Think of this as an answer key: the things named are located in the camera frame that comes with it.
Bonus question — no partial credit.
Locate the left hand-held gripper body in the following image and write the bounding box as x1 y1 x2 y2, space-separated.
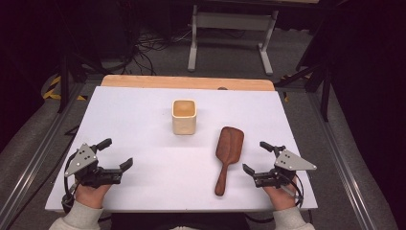
64 143 124 189

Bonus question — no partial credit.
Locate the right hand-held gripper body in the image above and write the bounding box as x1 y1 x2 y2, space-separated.
254 149 318 189

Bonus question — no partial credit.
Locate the brown wooden spatula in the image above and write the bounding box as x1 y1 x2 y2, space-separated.
214 126 246 197

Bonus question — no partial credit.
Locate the cream square holder cup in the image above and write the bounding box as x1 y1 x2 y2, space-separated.
171 98 198 136

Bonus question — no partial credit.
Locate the person's right hand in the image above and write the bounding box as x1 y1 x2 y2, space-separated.
261 178 299 212

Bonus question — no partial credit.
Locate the person's left hand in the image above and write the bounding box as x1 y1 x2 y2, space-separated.
75 183 112 210

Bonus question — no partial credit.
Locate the yellow black hazard tape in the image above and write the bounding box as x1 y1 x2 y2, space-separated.
42 75 88 102

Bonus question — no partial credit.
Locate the black metal stand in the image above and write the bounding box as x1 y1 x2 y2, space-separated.
274 18 339 123
54 0 106 114

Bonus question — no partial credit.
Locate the wooden board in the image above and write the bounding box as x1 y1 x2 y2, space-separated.
100 74 276 92

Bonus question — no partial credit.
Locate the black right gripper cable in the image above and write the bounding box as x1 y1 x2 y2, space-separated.
281 172 305 209

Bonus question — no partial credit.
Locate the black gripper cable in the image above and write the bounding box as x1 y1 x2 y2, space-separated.
60 150 80 215
281 172 305 209

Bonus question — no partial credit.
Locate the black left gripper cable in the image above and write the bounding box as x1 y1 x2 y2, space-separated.
60 150 80 215

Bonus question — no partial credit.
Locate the aluminium rail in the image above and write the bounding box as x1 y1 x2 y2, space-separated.
0 80 97 228
305 92 381 230

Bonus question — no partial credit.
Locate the tangle of black floor cables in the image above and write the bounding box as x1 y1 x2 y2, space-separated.
104 18 192 77

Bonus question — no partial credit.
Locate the white metal table frame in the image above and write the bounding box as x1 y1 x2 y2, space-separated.
187 4 280 77

